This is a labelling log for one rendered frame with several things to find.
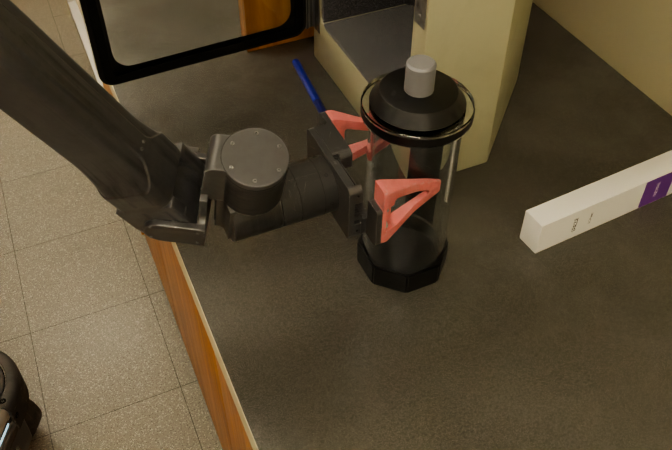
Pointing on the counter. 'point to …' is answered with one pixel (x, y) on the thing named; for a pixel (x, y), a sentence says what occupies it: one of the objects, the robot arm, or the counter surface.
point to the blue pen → (308, 86)
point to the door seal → (189, 55)
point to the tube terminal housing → (463, 32)
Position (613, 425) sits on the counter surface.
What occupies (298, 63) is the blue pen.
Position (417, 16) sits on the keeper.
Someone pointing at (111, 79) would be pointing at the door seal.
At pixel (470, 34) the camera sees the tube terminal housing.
